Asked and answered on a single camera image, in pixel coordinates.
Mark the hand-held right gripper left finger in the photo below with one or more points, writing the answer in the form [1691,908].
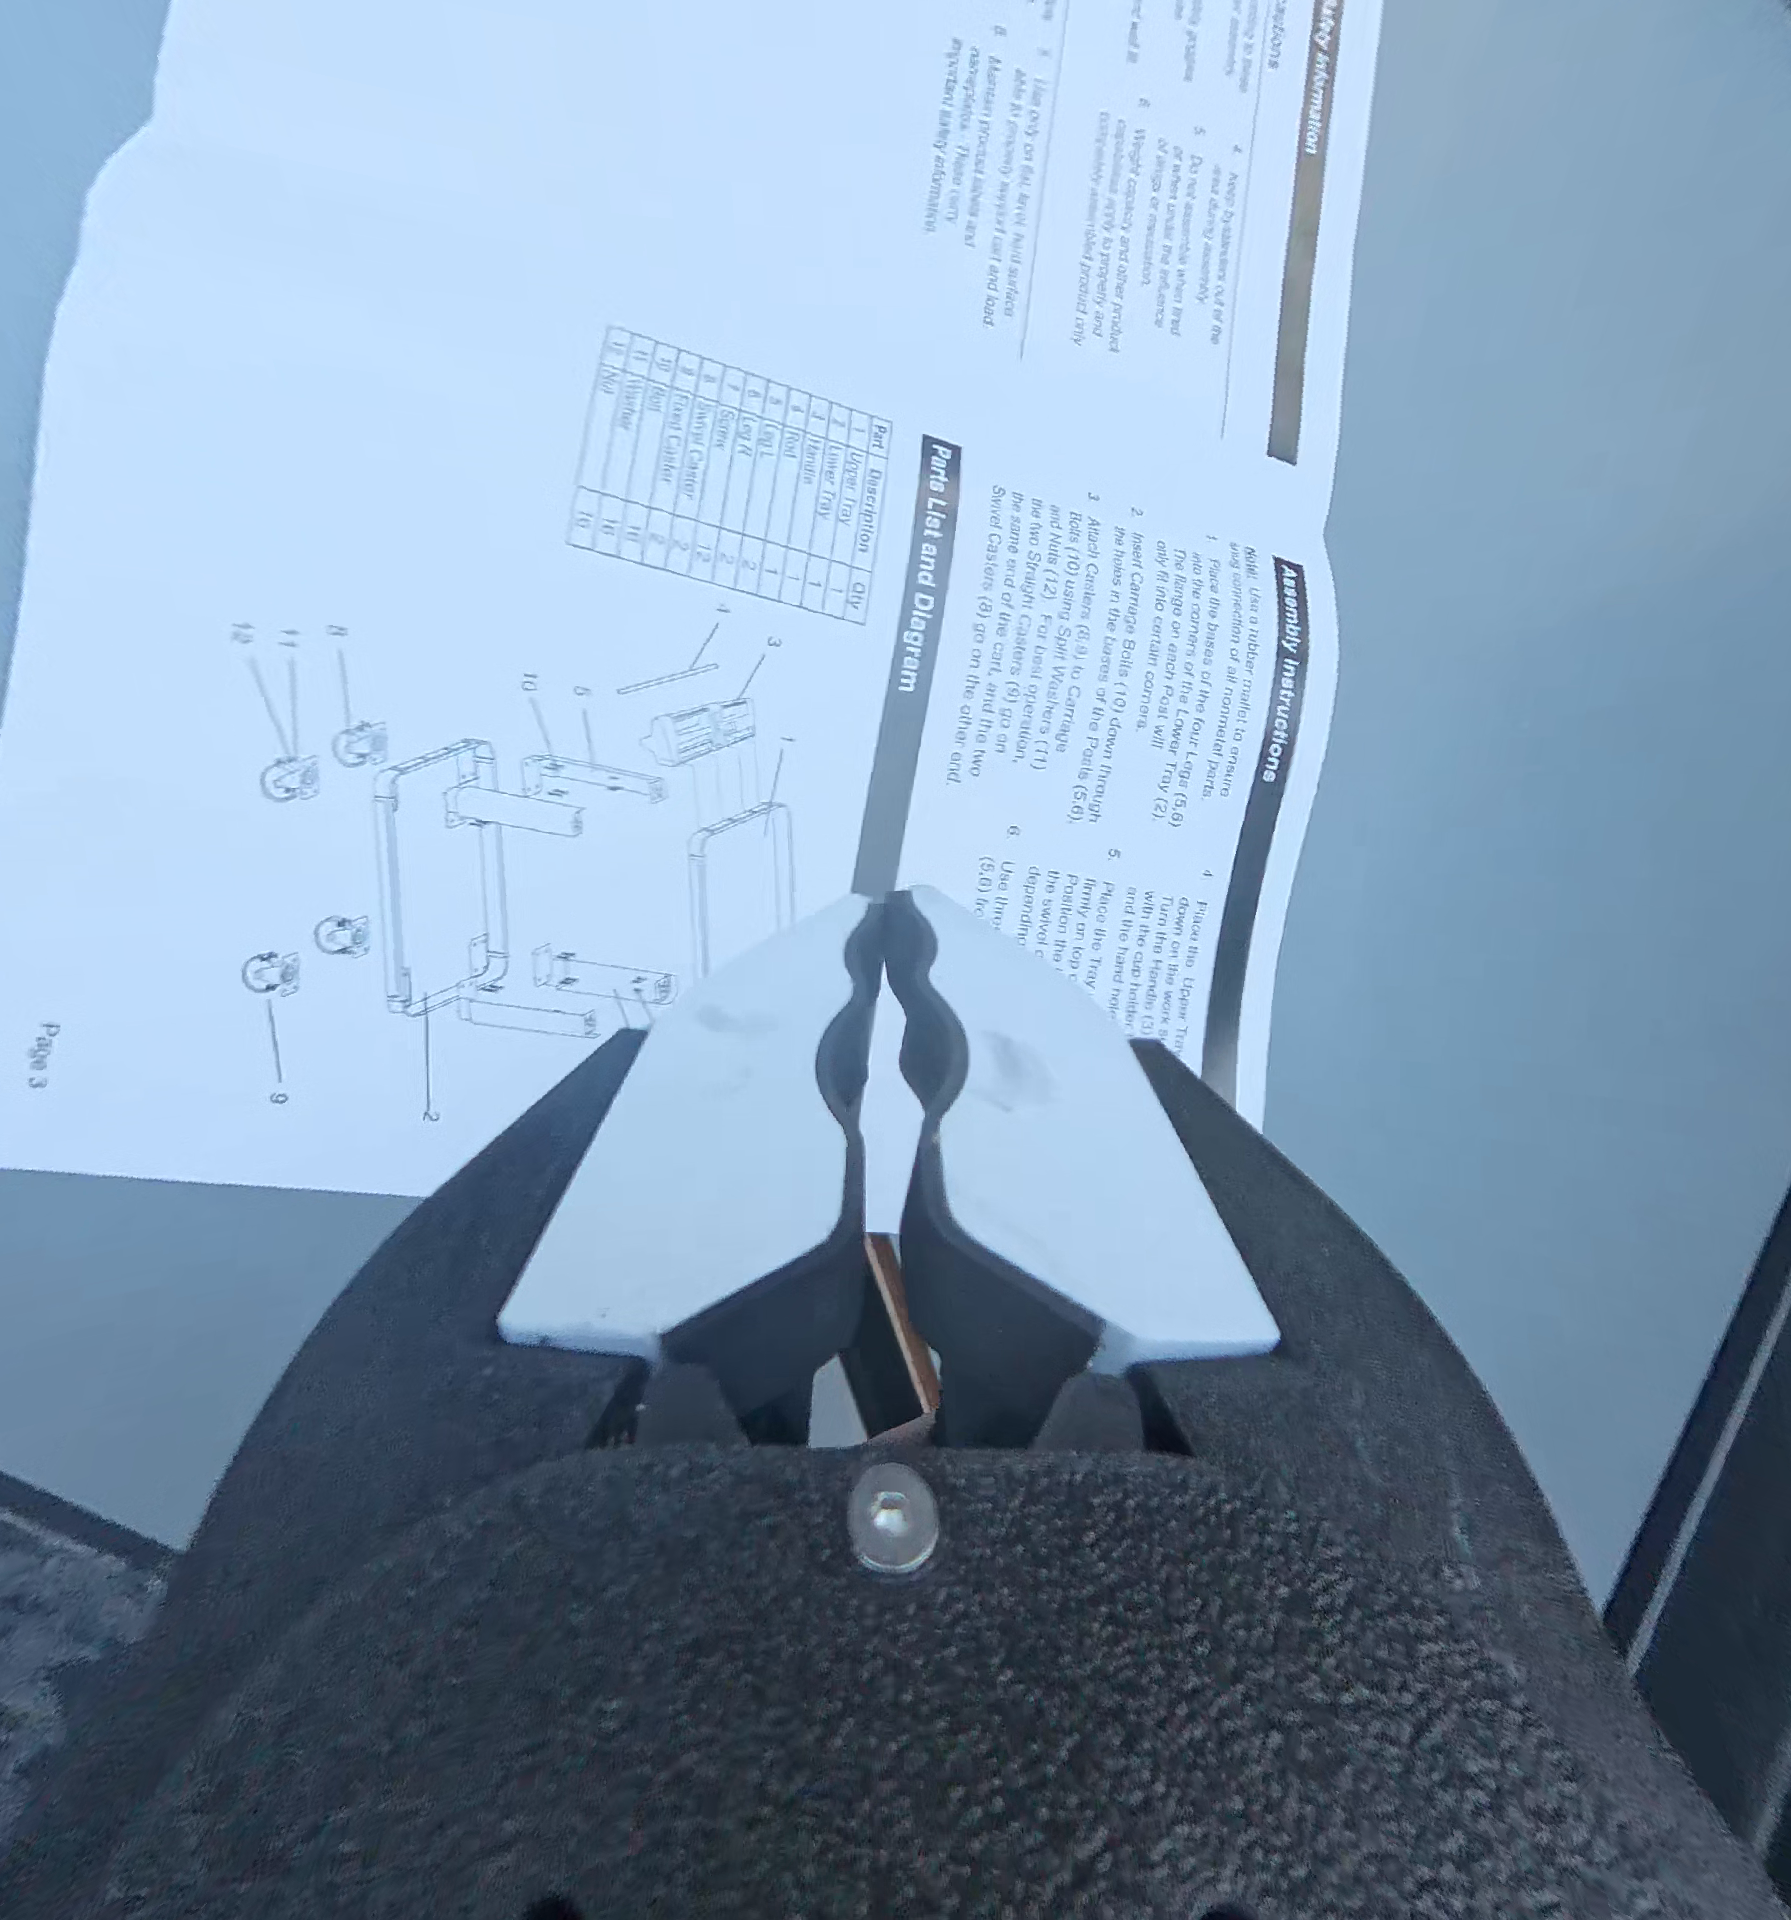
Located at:
[686,1184]

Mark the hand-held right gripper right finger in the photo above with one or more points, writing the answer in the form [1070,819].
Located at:
[1091,1184]

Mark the white instruction sheet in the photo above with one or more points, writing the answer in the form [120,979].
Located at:
[535,451]

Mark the grey desk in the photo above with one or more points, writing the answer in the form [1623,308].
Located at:
[1586,600]

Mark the black plastic tray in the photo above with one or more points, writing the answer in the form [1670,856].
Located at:
[11,1650]

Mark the black cart frame part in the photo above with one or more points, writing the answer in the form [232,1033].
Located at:
[1737,1650]

